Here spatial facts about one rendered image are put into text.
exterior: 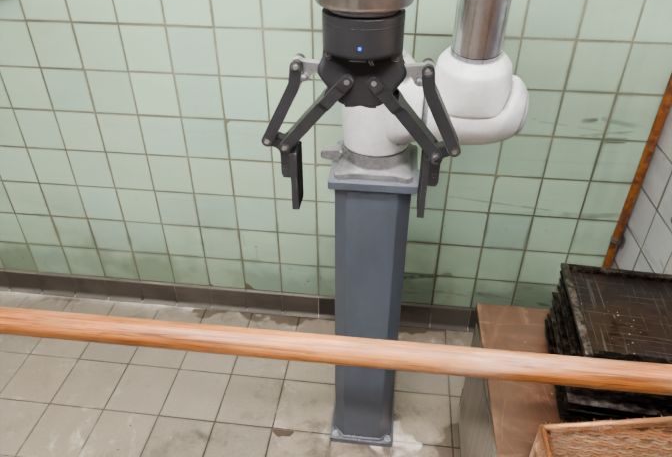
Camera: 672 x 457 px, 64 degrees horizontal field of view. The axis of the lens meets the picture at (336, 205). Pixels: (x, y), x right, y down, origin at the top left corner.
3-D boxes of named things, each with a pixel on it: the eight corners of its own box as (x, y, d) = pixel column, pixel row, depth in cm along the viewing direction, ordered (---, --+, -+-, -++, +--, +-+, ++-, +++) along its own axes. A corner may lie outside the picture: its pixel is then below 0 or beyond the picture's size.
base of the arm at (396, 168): (326, 142, 139) (326, 122, 136) (412, 146, 137) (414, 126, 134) (315, 178, 124) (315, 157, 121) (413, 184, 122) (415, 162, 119)
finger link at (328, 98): (357, 84, 50) (346, 73, 50) (283, 158, 56) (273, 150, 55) (360, 69, 54) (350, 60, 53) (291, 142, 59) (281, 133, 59)
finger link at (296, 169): (296, 153, 56) (289, 153, 56) (299, 210, 60) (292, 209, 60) (301, 140, 58) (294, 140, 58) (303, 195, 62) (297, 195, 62)
